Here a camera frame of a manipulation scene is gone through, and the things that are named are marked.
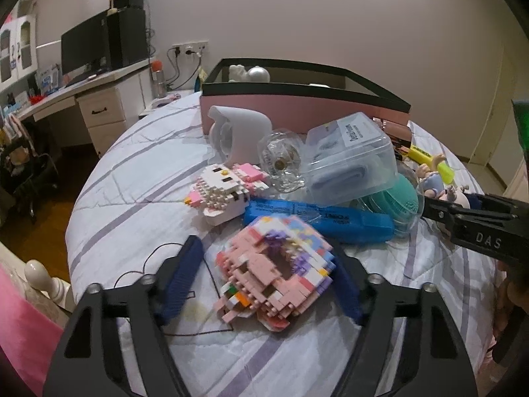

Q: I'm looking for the white power outlet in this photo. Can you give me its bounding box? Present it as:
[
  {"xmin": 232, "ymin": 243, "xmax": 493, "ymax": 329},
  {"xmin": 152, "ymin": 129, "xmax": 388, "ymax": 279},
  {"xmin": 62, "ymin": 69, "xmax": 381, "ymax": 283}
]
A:
[{"xmin": 172, "ymin": 41, "xmax": 209, "ymax": 56}]

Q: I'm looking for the person's right hand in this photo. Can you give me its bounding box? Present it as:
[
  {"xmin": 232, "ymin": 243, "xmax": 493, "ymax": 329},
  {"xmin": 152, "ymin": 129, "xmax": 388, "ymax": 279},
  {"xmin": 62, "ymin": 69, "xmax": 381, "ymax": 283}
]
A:
[{"xmin": 495, "ymin": 277, "xmax": 515, "ymax": 333}]

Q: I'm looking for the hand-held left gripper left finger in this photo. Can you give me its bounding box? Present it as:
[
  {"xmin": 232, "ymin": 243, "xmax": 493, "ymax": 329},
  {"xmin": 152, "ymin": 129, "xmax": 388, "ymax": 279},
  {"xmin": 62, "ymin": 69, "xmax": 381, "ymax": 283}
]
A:
[{"xmin": 43, "ymin": 235, "xmax": 204, "ymax": 397}]

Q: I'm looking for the white pink block cat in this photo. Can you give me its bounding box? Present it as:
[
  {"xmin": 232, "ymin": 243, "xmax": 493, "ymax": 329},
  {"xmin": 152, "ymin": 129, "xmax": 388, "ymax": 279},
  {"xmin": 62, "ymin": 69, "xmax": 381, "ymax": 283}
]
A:
[{"xmin": 184, "ymin": 162, "xmax": 269, "ymax": 226}]

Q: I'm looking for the water bottle orange cap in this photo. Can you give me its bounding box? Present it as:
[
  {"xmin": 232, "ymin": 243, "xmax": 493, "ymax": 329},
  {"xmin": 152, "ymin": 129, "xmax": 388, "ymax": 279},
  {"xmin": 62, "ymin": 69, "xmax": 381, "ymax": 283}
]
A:
[{"xmin": 149, "ymin": 61, "xmax": 166, "ymax": 99}]

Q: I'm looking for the clear glass perfume bottle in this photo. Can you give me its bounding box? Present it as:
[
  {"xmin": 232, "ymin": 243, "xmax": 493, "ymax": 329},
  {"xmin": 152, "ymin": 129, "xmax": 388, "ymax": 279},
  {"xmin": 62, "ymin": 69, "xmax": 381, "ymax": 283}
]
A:
[{"xmin": 258, "ymin": 128, "xmax": 308, "ymax": 193}]

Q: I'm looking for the white silicone holder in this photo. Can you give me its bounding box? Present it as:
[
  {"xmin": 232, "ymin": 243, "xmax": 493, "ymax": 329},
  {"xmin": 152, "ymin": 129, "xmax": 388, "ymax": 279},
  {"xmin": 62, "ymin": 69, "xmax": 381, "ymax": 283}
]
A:
[{"xmin": 208, "ymin": 106, "xmax": 272, "ymax": 164}]

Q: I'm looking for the black power cable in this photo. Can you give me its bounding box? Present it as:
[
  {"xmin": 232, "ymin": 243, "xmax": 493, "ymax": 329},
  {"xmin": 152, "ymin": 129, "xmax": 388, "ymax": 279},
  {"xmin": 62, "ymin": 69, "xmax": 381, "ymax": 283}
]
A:
[{"xmin": 167, "ymin": 47, "xmax": 183, "ymax": 92}]

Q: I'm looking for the white glass-door cabinet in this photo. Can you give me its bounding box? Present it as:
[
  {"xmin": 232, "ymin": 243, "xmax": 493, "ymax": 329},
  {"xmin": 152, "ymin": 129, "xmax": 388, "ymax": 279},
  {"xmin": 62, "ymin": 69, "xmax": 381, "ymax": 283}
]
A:
[{"xmin": 0, "ymin": 14, "xmax": 38, "ymax": 92}]

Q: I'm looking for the clear plastic box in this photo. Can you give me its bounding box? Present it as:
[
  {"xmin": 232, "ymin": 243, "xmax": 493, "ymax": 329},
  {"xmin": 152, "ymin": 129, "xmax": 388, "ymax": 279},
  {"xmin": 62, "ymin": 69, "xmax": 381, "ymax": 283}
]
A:
[{"xmin": 298, "ymin": 111, "xmax": 399, "ymax": 207}]

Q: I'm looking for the black chair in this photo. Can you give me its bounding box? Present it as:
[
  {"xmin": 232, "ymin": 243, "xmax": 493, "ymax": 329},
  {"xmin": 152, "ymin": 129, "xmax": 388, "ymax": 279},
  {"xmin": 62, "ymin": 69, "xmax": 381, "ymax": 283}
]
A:
[{"xmin": 0, "ymin": 132, "xmax": 59, "ymax": 220}]

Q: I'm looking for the rose gold cylinder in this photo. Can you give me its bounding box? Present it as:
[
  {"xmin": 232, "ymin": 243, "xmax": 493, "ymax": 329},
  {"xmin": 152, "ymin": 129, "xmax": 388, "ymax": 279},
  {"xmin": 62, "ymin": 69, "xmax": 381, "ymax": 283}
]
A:
[{"xmin": 372, "ymin": 118, "xmax": 412, "ymax": 150}]

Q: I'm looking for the black computer monitor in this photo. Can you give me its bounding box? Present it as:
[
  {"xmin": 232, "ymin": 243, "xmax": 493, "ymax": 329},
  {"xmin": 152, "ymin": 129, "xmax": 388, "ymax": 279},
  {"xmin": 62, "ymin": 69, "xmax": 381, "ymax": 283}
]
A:
[{"xmin": 61, "ymin": 12, "xmax": 112, "ymax": 85}]

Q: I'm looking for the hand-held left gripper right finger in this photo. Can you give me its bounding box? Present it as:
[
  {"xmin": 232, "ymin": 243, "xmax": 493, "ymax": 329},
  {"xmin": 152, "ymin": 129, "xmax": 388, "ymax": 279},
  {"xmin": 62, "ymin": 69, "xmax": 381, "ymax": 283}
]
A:
[{"xmin": 331, "ymin": 252, "xmax": 482, "ymax": 397}]

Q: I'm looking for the blue highlighter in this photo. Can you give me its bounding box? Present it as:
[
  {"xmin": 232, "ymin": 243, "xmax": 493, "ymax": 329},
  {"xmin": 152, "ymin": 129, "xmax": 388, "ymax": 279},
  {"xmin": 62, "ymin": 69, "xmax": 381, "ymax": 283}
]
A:
[{"xmin": 244, "ymin": 198, "xmax": 395, "ymax": 244}]

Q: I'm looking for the white bed post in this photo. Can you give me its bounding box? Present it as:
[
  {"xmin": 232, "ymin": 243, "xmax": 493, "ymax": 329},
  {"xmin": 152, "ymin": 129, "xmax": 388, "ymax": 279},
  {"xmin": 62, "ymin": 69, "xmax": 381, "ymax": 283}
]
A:
[{"xmin": 24, "ymin": 260, "xmax": 73, "ymax": 311}]

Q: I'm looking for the blue dress doll figurine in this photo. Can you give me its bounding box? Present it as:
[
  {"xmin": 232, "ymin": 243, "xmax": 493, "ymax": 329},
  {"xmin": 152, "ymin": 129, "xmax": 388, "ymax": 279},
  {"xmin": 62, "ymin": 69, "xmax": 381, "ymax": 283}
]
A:
[{"xmin": 415, "ymin": 154, "xmax": 447, "ymax": 199}]

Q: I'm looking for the white desk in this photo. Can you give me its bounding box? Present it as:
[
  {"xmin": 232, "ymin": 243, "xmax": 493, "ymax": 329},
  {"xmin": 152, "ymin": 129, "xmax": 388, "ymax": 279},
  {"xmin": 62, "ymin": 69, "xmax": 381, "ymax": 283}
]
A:
[{"xmin": 17, "ymin": 56, "xmax": 158, "ymax": 158}]

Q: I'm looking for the blue white box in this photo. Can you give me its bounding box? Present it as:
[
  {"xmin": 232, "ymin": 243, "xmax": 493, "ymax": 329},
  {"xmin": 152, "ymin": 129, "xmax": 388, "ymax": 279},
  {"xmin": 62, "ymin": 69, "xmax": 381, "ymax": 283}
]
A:
[{"xmin": 39, "ymin": 66, "xmax": 62, "ymax": 92}]

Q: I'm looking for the pink block figure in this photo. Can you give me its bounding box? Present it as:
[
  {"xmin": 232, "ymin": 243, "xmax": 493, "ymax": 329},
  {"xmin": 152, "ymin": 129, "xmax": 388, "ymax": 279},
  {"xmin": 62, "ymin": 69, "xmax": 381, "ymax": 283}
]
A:
[{"xmin": 215, "ymin": 214, "xmax": 335, "ymax": 331}]

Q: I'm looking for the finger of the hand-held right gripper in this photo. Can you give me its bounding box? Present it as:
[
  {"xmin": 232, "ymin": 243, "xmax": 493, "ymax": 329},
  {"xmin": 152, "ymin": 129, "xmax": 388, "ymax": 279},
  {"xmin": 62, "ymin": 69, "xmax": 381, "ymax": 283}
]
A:
[
  {"xmin": 422, "ymin": 196, "xmax": 529, "ymax": 259},
  {"xmin": 469, "ymin": 194, "xmax": 529, "ymax": 218}
]

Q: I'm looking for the white striped quilt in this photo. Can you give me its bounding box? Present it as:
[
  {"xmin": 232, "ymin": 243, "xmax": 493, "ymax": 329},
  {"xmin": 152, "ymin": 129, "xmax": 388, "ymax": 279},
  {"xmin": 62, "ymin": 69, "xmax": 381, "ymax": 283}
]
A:
[{"xmin": 66, "ymin": 89, "xmax": 501, "ymax": 397}]

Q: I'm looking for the yellow highlighter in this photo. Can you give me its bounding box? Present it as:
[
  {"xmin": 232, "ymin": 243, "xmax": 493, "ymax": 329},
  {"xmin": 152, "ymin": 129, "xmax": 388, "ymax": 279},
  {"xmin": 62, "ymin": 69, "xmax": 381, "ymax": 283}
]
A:
[{"xmin": 408, "ymin": 145, "xmax": 453, "ymax": 183}]

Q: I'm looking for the pink patterned notebook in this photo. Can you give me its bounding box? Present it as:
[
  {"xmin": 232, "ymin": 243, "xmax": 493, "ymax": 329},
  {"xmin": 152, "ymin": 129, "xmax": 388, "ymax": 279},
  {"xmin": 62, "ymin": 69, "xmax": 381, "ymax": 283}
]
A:
[{"xmin": 151, "ymin": 91, "xmax": 183, "ymax": 110}]

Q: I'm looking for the teal silicone brush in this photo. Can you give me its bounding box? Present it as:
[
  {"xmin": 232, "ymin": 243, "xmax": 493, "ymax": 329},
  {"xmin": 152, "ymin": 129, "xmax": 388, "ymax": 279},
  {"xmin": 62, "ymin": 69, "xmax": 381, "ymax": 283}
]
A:
[{"xmin": 351, "ymin": 174, "xmax": 424, "ymax": 241}]

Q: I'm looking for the pink bed cover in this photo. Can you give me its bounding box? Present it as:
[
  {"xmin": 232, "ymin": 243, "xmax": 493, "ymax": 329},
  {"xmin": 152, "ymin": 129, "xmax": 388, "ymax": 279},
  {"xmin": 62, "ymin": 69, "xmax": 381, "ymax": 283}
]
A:
[{"xmin": 0, "ymin": 265, "xmax": 64, "ymax": 397}]

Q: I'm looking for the white drawer unit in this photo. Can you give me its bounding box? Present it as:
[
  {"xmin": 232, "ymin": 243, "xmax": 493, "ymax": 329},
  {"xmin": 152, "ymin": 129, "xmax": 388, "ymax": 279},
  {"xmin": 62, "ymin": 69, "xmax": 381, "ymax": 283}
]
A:
[{"xmin": 76, "ymin": 87, "xmax": 127, "ymax": 158}]

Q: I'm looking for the pink storage box black rim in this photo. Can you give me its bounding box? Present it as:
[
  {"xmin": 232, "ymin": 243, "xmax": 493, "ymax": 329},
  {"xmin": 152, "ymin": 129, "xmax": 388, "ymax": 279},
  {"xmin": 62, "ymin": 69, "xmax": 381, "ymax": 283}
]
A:
[{"xmin": 199, "ymin": 59, "xmax": 412, "ymax": 137}]

